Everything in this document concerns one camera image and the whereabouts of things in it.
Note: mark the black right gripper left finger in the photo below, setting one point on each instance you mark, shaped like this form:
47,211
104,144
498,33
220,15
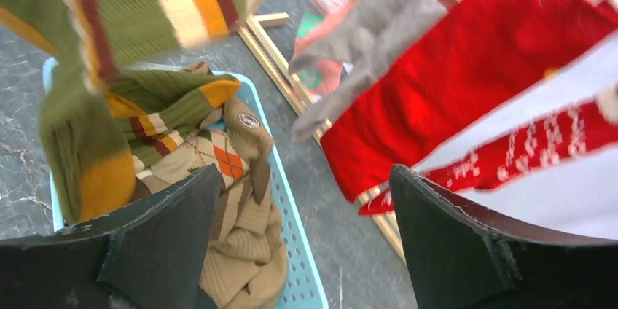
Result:
148,254

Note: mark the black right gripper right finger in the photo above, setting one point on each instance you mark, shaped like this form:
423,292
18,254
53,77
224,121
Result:
460,254

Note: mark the green striped sock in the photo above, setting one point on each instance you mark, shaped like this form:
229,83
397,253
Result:
156,109
93,42

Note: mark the red snowflake sock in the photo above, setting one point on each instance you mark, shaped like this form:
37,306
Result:
570,134

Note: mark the plain red sock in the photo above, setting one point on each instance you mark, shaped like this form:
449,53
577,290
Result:
481,54

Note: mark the grey sock striped cuff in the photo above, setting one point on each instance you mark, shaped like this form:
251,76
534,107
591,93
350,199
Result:
370,36

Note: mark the pink patterned sock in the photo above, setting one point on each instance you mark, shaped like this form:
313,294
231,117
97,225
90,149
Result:
321,76

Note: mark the wooden rack frame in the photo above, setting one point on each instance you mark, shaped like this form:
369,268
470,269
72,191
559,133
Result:
270,58

